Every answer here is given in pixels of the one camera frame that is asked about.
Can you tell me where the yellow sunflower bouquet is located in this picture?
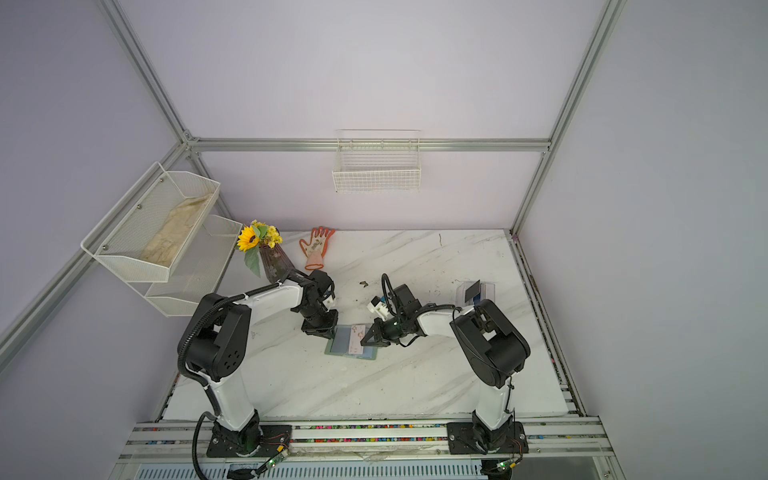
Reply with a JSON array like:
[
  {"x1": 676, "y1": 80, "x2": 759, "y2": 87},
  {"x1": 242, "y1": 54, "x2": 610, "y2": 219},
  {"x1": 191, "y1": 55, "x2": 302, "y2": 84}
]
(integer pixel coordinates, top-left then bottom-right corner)
[{"x1": 236, "y1": 220, "x2": 283, "y2": 276}]

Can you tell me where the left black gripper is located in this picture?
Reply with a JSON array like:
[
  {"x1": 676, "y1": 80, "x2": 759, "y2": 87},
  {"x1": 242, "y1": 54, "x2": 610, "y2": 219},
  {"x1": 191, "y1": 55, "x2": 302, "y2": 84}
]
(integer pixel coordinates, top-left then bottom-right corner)
[{"x1": 297, "y1": 302, "x2": 338, "y2": 339}]

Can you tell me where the lower white mesh shelf basket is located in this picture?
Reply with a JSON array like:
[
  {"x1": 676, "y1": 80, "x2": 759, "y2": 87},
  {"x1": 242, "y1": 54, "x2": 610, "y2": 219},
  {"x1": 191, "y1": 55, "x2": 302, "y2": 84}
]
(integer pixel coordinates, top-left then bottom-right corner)
[{"x1": 144, "y1": 214, "x2": 242, "y2": 317}]

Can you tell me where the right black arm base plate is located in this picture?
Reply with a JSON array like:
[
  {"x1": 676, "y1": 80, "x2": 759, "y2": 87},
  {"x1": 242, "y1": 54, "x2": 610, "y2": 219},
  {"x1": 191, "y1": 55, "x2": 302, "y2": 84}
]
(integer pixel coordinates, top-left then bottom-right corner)
[{"x1": 446, "y1": 419, "x2": 529, "y2": 455}]

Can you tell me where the beige cloth glove in basket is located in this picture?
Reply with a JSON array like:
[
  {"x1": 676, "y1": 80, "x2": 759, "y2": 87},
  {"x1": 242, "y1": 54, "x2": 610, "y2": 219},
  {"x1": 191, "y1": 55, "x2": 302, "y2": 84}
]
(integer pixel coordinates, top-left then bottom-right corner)
[{"x1": 140, "y1": 194, "x2": 211, "y2": 267}]

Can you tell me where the clear acrylic card box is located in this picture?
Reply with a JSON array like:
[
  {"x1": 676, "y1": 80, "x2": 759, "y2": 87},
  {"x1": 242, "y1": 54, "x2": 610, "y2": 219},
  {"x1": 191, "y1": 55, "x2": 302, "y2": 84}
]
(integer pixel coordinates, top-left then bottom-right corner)
[{"x1": 455, "y1": 280, "x2": 496, "y2": 307}]

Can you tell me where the white wire wall basket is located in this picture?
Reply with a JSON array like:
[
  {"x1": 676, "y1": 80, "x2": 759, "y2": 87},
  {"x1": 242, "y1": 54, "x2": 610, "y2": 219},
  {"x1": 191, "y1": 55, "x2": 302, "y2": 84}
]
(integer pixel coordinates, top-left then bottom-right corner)
[{"x1": 332, "y1": 129, "x2": 422, "y2": 194}]

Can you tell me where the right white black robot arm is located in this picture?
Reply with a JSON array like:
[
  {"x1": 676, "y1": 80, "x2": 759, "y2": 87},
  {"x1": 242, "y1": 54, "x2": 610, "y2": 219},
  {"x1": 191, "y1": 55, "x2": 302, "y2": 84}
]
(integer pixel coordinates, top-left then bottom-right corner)
[{"x1": 361, "y1": 274, "x2": 531, "y2": 453}]

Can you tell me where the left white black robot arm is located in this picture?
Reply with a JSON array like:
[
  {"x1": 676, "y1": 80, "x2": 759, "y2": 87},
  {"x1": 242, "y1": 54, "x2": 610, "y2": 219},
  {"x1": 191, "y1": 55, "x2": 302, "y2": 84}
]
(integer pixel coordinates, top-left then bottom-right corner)
[{"x1": 177, "y1": 269, "x2": 338, "y2": 457}]

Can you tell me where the white mesh shelf basket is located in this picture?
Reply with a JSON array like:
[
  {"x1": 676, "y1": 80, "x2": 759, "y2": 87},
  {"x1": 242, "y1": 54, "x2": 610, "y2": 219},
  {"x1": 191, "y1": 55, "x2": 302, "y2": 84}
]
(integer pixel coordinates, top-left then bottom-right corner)
[
  {"x1": 80, "y1": 163, "x2": 220, "y2": 283},
  {"x1": 144, "y1": 214, "x2": 242, "y2": 317}
]

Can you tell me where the orange white work glove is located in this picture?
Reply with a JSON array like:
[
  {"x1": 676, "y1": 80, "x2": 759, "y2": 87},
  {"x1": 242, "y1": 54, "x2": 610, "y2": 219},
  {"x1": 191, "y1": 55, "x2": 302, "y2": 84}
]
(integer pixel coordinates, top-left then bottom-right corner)
[{"x1": 299, "y1": 226, "x2": 336, "y2": 271}]

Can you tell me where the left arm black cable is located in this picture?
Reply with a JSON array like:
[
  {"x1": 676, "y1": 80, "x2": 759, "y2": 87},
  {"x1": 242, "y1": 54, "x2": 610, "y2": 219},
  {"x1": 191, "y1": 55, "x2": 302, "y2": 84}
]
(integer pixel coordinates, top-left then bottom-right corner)
[{"x1": 190, "y1": 410, "x2": 220, "y2": 480}]

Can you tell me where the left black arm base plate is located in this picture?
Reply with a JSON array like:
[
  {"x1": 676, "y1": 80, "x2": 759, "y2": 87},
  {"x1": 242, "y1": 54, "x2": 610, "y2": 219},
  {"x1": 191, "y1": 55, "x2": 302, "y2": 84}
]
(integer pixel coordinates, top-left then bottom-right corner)
[{"x1": 206, "y1": 423, "x2": 293, "y2": 458}]

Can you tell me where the white floral credit card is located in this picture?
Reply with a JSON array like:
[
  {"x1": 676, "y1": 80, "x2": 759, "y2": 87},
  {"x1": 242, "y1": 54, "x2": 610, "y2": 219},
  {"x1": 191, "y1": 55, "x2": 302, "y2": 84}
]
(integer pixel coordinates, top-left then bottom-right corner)
[{"x1": 348, "y1": 324, "x2": 368, "y2": 356}]

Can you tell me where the dark glass vase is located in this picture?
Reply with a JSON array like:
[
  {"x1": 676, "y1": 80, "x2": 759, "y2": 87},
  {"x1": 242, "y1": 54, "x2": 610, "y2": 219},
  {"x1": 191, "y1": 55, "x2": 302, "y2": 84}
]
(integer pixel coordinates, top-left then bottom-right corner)
[{"x1": 258, "y1": 244, "x2": 295, "y2": 283}]

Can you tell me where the upper white mesh shelf basket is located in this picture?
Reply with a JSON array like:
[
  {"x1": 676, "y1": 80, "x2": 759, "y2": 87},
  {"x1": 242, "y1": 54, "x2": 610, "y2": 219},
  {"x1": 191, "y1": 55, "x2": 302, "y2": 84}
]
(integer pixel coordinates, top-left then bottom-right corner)
[{"x1": 80, "y1": 163, "x2": 220, "y2": 283}]

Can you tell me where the stack of assorted cards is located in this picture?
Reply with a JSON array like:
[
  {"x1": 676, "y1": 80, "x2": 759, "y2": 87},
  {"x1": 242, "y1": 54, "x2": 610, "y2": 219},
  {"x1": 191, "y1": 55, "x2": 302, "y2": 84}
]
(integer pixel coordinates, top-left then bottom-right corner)
[{"x1": 464, "y1": 280, "x2": 483, "y2": 305}]

